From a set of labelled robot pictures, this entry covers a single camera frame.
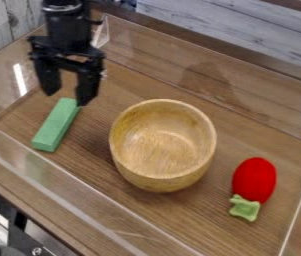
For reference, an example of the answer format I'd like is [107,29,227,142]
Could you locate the clear acrylic corner bracket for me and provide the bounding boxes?
[91,14,110,48]

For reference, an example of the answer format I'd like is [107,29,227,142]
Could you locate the brown wooden bowl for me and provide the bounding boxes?
[108,99,217,193]

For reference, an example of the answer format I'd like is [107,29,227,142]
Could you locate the green rectangular block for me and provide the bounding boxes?
[31,98,80,152]

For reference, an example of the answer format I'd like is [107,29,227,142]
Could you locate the red felt strawberry toy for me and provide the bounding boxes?
[229,157,277,222]

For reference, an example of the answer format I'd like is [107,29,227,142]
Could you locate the clear acrylic tray wall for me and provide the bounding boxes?
[0,130,202,256]

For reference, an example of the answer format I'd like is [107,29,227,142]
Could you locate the black table leg bracket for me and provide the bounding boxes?
[7,211,55,256]

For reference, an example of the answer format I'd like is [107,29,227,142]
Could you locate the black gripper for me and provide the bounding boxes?
[28,0,104,106]

